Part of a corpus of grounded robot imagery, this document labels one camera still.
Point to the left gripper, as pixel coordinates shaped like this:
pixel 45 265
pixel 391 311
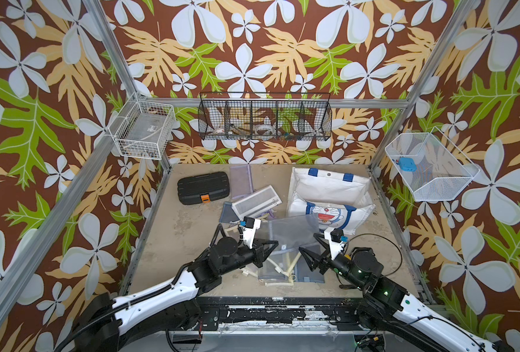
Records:
pixel 259 254

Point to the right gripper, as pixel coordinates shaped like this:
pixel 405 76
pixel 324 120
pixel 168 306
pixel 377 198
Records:
pixel 325 260

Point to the white Doraemon canvas bag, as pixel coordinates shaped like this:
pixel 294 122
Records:
pixel 338 200

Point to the cream trimmed mesh pouch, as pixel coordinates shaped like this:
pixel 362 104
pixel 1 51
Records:
pixel 280 269

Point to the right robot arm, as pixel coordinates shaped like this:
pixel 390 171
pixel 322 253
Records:
pixel 412 320

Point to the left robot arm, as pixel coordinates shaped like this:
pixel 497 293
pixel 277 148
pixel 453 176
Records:
pixel 110 324

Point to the dark blue mesh pouch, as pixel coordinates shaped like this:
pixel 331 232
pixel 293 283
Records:
pixel 302 273

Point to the white mesh pouch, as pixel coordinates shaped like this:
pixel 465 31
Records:
pixel 257 203

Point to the purple mesh pouch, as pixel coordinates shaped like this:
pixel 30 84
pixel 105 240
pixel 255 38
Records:
pixel 241 182

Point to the black plastic tool case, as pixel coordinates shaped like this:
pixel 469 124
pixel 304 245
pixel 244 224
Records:
pixel 203 188

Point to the blue object in basket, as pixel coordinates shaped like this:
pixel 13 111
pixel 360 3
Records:
pixel 406 164

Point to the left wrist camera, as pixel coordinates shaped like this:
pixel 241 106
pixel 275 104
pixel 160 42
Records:
pixel 247 228

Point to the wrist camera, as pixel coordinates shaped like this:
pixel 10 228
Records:
pixel 247 228
pixel 336 241

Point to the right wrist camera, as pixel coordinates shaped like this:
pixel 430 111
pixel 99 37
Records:
pixel 336 241

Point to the black wire basket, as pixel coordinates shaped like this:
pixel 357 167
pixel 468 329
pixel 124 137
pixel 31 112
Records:
pixel 290 116

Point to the white wire basket right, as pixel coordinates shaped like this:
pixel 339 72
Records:
pixel 443 170

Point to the white wire basket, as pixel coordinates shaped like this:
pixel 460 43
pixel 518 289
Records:
pixel 141 129
pixel 443 170

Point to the white wire basket left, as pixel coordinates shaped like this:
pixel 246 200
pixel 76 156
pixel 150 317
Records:
pixel 141 129

